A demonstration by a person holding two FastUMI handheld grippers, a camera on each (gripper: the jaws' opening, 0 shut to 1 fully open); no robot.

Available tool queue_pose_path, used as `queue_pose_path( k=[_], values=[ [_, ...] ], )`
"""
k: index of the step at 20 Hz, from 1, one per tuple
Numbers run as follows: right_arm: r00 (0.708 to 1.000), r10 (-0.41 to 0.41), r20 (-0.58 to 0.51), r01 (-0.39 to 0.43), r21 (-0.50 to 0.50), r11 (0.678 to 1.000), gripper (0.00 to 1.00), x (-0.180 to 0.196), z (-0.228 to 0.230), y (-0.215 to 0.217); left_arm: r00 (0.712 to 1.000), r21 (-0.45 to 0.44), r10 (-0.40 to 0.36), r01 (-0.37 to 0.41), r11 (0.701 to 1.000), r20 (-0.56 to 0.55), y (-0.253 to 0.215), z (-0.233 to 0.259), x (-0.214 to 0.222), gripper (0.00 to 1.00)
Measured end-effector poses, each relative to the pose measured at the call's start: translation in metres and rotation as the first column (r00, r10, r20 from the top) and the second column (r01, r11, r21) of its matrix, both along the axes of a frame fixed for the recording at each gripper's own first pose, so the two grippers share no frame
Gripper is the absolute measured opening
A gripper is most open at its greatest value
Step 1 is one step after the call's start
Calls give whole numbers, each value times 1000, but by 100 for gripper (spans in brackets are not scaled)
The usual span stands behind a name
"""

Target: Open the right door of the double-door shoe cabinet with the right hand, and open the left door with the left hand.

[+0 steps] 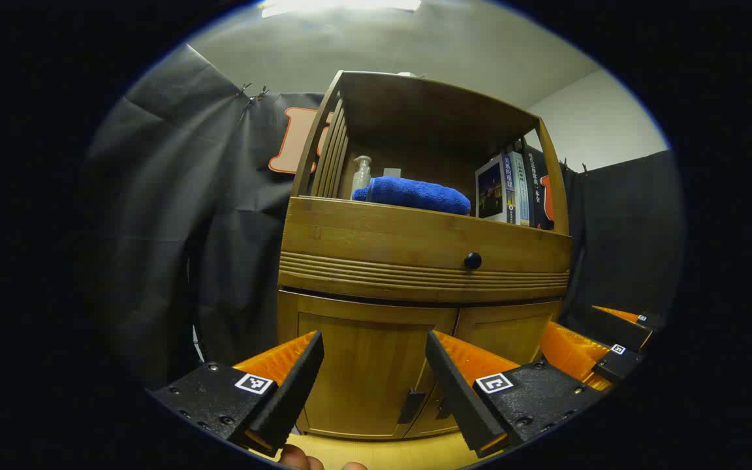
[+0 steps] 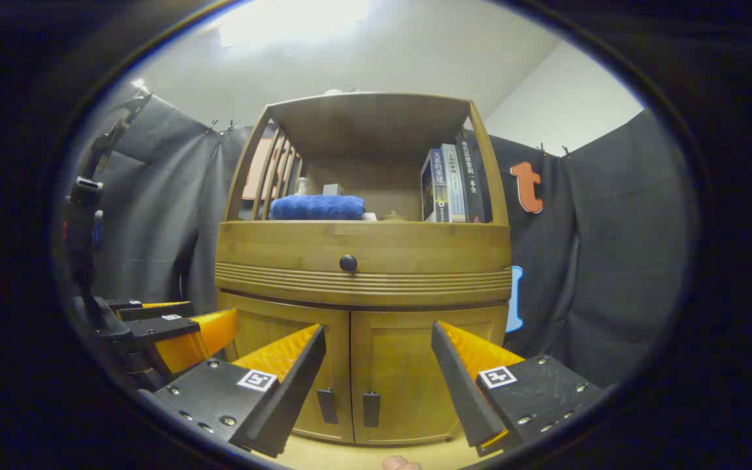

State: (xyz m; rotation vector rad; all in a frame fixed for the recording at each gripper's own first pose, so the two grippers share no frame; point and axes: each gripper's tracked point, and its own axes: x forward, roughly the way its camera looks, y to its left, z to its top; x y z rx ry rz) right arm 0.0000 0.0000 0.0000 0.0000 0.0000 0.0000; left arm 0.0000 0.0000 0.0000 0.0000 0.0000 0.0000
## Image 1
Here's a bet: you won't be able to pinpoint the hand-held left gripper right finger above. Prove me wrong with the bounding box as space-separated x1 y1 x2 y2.
425 329 606 458

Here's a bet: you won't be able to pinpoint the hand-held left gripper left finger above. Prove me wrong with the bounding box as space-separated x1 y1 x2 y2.
146 330 325 458

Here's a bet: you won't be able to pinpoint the wooden ribbed drawer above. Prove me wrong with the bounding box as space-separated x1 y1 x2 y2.
278 196 572 304

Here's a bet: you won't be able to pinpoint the light blue spine book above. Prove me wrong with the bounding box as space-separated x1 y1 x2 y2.
510 151 531 227

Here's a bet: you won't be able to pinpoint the wooden shoe cabinet door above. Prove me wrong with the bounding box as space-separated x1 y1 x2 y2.
278 290 458 439
405 300 563 438

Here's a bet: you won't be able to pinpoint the clear pump bottle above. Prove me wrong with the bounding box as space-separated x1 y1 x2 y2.
351 155 373 200

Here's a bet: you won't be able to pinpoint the wooden double-door shoe cabinet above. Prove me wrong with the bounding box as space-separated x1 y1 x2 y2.
277 70 572 439

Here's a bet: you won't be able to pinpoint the ceiling light panel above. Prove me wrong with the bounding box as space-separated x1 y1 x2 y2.
260 0 422 17

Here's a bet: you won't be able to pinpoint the blue folded towel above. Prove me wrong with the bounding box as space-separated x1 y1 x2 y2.
352 176 471 216

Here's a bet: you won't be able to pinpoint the black backdrop cloth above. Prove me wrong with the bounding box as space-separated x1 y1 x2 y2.
79 44 334 392
559 150 687 327

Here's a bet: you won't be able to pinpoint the book with dark photo cover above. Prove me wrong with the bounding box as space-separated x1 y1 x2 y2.
475 155 519 224

